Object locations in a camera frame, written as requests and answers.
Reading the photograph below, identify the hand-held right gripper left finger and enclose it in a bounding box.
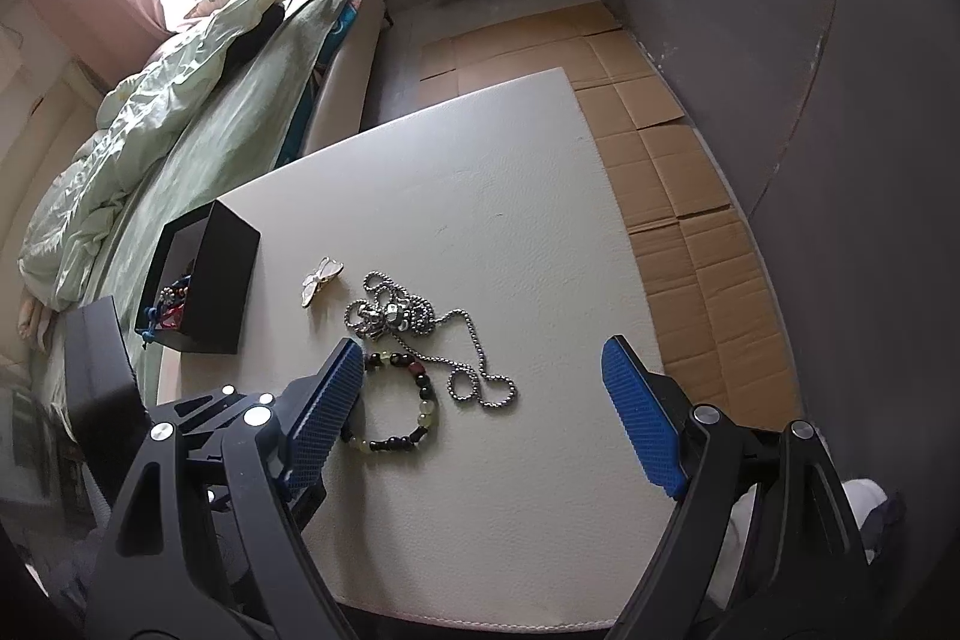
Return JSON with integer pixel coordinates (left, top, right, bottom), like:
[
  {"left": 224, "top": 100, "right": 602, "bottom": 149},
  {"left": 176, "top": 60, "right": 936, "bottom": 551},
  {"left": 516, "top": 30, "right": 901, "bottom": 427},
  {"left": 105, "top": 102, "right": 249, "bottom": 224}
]
[{"left": 86, "top": 338, "right": 366, "bottom": 640}]

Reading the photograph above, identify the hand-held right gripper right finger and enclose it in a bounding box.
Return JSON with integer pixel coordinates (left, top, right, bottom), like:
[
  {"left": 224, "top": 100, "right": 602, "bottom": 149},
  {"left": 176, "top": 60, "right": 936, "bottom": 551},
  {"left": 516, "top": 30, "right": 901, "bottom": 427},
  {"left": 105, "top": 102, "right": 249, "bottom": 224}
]
[{"left": 600, "top": 334, "right": 893, "bottom": 640}]

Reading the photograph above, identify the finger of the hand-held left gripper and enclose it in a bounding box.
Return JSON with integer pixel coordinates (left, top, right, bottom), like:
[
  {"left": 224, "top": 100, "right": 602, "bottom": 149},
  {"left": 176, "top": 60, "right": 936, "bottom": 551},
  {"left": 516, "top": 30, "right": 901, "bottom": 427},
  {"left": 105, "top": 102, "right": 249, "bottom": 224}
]
[
  {"left": 62, "top": 297, "right": 151, "bottom": 457},
  {"left": 142, "top": 383, "right": 282, "bottom": 435}
]

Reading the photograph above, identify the blue bead bracelet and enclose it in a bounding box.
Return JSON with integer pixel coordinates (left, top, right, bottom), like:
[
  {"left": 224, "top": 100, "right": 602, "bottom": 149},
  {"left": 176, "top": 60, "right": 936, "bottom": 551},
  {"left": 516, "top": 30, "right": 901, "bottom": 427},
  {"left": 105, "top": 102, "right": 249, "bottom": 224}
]
[{"left": 137, "top": 280, "right": 192, "bottom": 345}]

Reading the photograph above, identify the black jewelry box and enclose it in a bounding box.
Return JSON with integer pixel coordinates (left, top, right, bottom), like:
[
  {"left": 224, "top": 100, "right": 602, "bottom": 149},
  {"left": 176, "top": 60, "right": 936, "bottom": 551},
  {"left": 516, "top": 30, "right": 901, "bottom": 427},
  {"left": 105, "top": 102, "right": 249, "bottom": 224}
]
[{"left": 133, "top": 199, "right": 262, "bottom": 356}]

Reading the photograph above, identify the silver ball chain necklace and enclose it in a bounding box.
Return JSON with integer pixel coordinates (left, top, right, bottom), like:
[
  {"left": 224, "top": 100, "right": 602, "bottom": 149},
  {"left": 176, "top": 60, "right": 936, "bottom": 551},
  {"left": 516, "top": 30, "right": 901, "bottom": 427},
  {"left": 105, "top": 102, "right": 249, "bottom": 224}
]
[{"left": 343, "top": 270, "right": 518, "bottom": 410}]

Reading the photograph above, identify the white butterfly brooch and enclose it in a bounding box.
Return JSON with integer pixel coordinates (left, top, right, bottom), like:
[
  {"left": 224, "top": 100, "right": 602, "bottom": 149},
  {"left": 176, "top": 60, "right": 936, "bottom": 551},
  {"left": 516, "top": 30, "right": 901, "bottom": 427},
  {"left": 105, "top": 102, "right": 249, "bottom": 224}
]
[{"left": 301, "top": 257, "right": 346, "bottom": 310}]

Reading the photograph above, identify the pale green duvet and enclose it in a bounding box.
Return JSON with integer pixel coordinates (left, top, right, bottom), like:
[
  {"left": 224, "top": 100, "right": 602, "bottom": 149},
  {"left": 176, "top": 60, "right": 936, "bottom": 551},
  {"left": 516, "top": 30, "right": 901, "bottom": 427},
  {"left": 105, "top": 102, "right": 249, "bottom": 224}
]
[{"left": 15, "top": 0, "right": 331, "bottom": 311}]

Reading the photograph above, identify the white cloth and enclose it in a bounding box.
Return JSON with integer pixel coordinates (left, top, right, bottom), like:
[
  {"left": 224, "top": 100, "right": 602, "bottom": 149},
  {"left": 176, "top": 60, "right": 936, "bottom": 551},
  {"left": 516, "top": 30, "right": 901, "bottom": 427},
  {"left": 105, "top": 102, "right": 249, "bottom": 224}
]
[{"left": 705, "top": 479, "right": 908, "bottom": 603}]

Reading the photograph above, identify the white leather table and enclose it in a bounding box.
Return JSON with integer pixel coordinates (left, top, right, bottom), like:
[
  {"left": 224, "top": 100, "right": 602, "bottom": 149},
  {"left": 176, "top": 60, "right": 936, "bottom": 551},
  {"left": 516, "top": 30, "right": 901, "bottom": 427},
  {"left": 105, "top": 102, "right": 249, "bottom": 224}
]
[{"left": 154, "top": 66, "right": 680, "bottom": 633}]

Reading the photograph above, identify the flattened cardboard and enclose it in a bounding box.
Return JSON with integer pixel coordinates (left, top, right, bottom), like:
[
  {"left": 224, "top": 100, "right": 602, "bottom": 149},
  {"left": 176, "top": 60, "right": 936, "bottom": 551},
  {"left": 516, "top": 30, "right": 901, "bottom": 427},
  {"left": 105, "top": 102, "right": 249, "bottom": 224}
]
[{"left": 416, "top": 2, "right": 796, "bottom": 386}]

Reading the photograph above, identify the bed with green sheet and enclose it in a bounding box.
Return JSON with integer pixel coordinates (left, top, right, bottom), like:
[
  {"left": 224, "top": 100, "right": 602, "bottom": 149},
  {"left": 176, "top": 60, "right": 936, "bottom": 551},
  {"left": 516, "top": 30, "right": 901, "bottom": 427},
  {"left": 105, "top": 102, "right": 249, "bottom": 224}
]
[{"left": 15, "top": 0, "right": 391, "bottom": 461}]

